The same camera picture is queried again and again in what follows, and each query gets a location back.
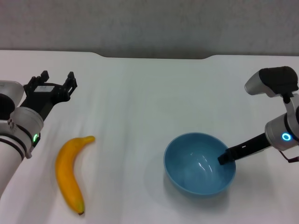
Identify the right arm connector cable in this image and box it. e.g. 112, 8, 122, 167
279, 149, 299, 163

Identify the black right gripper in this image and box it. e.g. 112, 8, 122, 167
217, 132, 273, 166

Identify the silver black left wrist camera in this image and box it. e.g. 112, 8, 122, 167
0, 80, 25, 110

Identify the yellow banana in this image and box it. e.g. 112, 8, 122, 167
55, 135, 96, 216

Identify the blue bowl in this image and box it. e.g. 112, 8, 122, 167
163, 132, 237, 196

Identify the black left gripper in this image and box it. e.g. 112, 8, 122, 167
20, 70, 78, 124

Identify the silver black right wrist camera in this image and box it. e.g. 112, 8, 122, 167
244, 66, 299, 98

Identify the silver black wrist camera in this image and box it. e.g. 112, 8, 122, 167
0, 80, 25, 110
244, 66, 299, 98

